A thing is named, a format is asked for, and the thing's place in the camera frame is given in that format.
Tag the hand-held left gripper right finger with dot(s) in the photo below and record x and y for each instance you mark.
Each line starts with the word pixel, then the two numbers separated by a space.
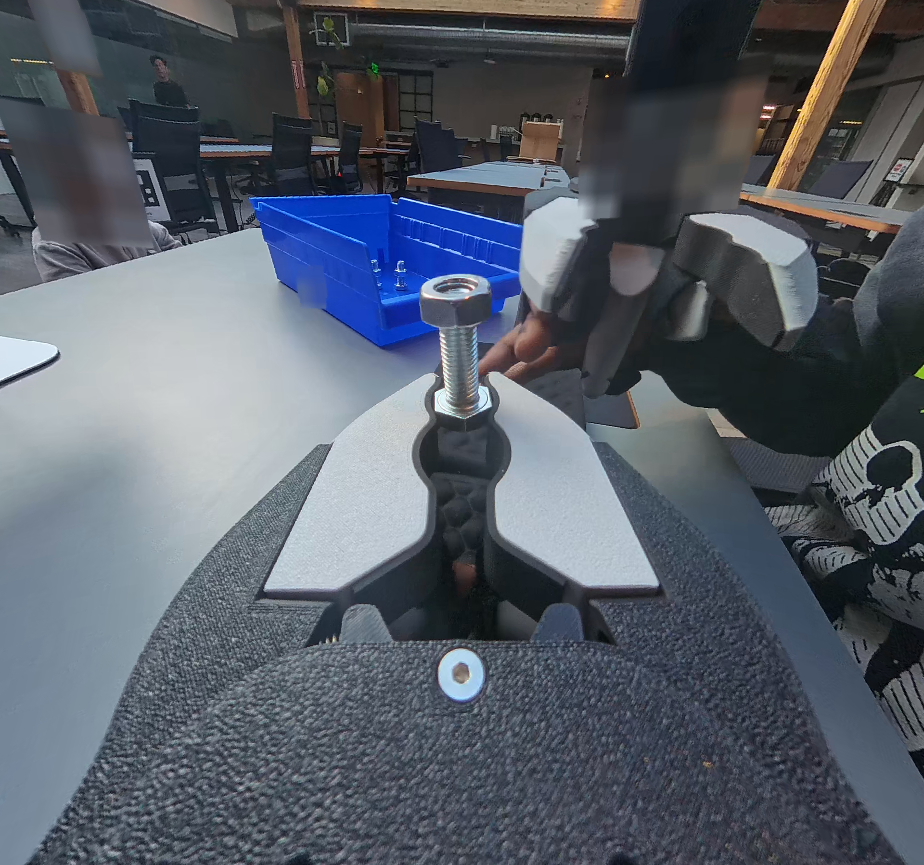
pixel 570 518

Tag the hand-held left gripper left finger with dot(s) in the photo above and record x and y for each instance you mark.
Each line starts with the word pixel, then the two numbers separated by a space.
pixel 346 518

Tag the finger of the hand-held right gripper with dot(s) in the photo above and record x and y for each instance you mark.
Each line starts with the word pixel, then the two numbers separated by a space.
pixel 552 237
pixel 772 266

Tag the blue plastic bin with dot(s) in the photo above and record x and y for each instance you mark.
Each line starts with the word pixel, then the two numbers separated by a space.
pixel 325 229

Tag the person's right forearm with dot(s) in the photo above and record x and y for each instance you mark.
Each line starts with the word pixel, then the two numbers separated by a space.
pixel 888 287

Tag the person's right hand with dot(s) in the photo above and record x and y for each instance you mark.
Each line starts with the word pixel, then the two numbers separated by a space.
pixel 758 388

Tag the grey desk with wooden edge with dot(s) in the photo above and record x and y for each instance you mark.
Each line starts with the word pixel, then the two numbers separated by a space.
pixel 830 209
pixel 238 151
pixel 491 175

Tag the wooden cabinet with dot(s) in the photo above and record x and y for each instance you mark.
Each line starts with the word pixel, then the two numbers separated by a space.
pixel 540 141

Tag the black office chair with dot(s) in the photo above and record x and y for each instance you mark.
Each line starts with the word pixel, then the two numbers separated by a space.
pixel 292 150
pixel 437 143
pixel 170 150
pixel 351 154

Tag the wooden pillar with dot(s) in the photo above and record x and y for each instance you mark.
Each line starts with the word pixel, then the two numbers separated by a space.
pixel 294 63
pixel 72 85
pixel 837 63

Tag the small red white sign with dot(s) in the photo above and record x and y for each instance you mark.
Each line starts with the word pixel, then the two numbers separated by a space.
pixel 901 170

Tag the black mesh chair seat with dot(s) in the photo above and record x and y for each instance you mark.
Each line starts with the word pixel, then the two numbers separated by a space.
pixel 779 464

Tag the green hanging plant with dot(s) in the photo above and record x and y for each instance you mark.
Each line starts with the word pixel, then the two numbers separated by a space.
pixel 328 31

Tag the black white patterned pants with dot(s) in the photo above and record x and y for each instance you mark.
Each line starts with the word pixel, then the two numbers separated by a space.
pixel 866 590

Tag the white document stand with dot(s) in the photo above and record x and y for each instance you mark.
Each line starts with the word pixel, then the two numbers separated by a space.
pixel 21 359

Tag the white black marker sign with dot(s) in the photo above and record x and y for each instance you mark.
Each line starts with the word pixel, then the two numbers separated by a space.
pixel 153 190

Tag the grey ceiling duct pipe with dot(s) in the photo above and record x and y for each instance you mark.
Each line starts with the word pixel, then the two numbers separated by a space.
pixel 505 36

